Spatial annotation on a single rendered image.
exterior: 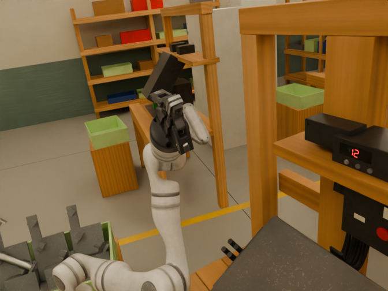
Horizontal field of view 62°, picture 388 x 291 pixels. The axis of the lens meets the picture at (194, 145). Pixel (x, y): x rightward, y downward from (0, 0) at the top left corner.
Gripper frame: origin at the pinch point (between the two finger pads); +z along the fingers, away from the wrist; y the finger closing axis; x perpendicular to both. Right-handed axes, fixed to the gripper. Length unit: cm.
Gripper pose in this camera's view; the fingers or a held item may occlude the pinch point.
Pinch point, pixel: (174, 105)
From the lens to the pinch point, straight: 49.8
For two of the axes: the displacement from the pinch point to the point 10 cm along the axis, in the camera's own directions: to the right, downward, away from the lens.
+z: 1.3, -2.9, -9.5
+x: 8.8, -4.1, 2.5
